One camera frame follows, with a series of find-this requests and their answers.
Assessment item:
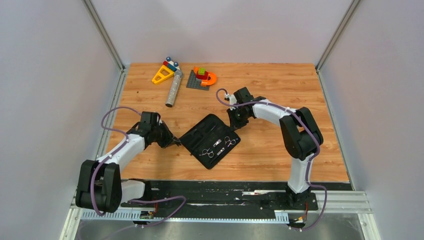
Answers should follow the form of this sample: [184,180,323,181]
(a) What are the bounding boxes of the silver thinning scissors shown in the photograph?
[212,136,238,147]

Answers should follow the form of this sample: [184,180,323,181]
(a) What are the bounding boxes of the purple cable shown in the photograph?
[90,105,187,229]
[215,88,329,232]

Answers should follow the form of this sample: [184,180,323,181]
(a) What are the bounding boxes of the yellow triangle toy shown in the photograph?
[151,65,175,85]

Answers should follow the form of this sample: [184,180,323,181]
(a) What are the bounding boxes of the silver glitter cylinder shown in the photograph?
[165,69,184,108]

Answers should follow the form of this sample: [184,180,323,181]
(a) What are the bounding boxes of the red toy block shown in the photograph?
[195,71,209,81]

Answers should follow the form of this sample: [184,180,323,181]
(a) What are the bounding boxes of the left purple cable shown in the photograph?
[90,105,187,229]

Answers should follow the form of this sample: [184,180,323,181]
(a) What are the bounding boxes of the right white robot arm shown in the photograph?
[225,94,324,209]

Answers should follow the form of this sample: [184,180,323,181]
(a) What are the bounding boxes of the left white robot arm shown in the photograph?
[75,121,181,216]

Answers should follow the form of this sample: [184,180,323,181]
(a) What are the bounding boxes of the small silver scissors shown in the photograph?
[199,147,226,158]

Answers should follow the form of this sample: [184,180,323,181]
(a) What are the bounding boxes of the grey building block baseplate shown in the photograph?
[186,70,210,91]

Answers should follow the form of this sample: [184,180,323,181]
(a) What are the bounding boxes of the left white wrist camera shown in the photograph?
[140,111,161,125]

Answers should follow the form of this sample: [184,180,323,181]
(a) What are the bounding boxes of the green toy cube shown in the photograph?
[197,67,206,76]

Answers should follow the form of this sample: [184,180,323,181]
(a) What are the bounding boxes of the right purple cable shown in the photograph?
[215,88,329,232]

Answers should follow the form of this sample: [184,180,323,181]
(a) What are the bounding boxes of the red blue toy car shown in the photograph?
[162,56,180,72]

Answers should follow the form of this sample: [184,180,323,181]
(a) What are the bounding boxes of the orange curved toy block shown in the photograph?
[193,66,217,87]

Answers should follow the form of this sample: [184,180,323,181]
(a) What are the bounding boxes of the black zip tool case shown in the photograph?
[179,114,241,170]

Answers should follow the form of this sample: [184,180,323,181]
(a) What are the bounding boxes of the aluminium frame rail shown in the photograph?
[82,0,126,72]

